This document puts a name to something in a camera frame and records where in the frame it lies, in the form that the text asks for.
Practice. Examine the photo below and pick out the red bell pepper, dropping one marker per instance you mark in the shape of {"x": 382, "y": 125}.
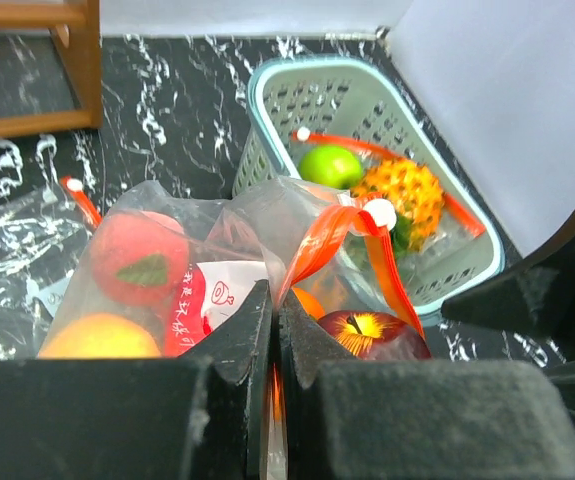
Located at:
{"x": 208, "y": 295}

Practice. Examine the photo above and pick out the light blue plastic basket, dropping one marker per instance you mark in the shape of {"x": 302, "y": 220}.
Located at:
{"x": 302, "y": 111}

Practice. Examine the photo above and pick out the dark red apple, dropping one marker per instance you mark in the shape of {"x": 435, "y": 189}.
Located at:
{"x": 375, "y": 336}

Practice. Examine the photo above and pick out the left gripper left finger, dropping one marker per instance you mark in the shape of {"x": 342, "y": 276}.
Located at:
{"x": 199, "y": 416}

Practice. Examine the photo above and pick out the yellow orange peach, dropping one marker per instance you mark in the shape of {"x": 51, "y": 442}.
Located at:
{"x": 101, "y": 335}

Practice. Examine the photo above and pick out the wooden shelf rack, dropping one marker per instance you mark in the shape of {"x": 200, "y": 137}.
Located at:
{"x": 50, "y": 67}

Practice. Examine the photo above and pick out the pink peach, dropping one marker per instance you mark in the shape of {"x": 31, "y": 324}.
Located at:
{"x": 138, "y": 257}

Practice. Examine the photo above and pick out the clear orange-zip bag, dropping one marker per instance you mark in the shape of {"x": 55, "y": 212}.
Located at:
{"x": 323, "y": 240}

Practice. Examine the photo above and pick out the small orange pineapple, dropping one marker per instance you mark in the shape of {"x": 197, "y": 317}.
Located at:
{"x": 415, "y": 193}

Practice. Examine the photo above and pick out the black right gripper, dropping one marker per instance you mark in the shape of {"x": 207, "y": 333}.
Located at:
{"x": 536, "y": 298}

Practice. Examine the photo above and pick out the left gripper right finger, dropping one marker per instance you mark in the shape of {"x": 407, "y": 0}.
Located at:
{"x": 348, "y": 418}

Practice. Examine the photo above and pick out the orange fruit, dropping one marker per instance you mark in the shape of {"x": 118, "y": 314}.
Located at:
{"x": 309, "y": 303}

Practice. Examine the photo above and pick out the green lime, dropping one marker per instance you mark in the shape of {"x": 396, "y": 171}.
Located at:
{"x": 331, "y": 166}

